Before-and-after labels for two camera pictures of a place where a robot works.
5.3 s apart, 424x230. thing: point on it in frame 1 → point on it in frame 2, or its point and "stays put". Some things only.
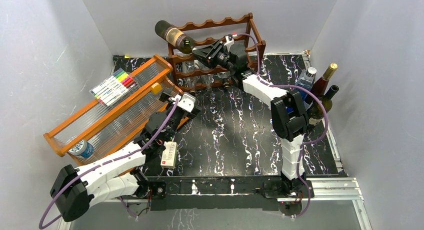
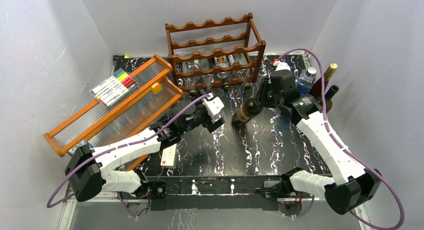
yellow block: x=156 y=88 stays put
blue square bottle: x=305 y=78 stays put
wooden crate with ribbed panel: x=118 y=118 stays put
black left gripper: x=197 y=110 → x=209 y=124
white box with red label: x=169 y=155 stays put
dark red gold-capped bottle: x=320 y=86 stays put
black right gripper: x=207 y=55 → x=265 y=84
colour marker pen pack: x=117 y=83 stays put
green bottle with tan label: x=184 y=42 → x=251 y=107
